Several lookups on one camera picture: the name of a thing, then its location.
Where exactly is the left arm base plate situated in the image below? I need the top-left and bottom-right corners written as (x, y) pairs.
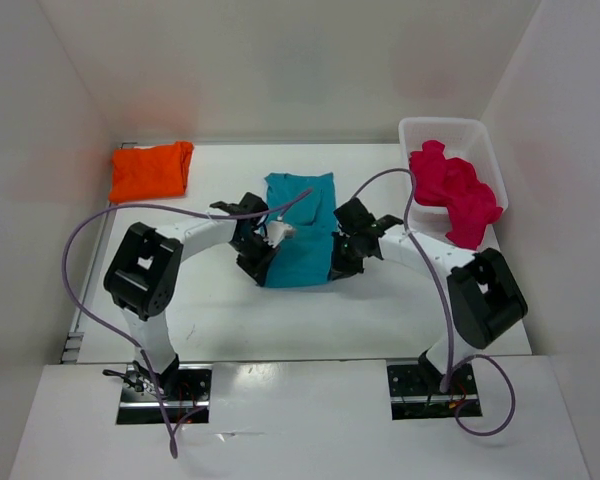
top-left (112, 365), bottom-right (212, 425)

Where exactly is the purple cable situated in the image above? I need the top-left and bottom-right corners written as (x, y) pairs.
top-left (352, 168), bottom-right (517, 437)
top-left (61, 187), bottom-right (315, 459)

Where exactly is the white plastic basket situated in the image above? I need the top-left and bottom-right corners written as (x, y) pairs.
top-left (398, 117), bottom-right (509, 211)

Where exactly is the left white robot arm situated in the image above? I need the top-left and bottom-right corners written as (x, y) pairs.
top-left (104, 193), bottom-right (295, 400)

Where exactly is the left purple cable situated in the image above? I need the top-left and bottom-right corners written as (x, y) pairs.
top-left (61, 187), bottom-right (315, 459)

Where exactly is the pink t shirt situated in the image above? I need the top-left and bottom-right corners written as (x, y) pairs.
top-left (409, 140), bottom-right (503, 250)

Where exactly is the teal t shirt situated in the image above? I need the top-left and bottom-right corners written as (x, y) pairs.
top-left (265, 173), bottom-right (337, 288)

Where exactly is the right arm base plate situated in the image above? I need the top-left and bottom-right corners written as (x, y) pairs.
top-left (386, 360), bottom-right (482, 420)

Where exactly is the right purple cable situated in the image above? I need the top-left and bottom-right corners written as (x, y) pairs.
top-left (352, 168), bottom-right (517, 437)

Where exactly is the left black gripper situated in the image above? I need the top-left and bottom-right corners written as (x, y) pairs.
top-left (230, 233), bottom-right (279, 286)

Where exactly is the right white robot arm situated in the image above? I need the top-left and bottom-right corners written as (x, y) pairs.
top-left (330, 198), bottom-right (528, 393)

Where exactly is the orange t shirt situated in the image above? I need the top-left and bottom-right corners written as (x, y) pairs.
top-left (108, 141), bottom-right (194, 204)

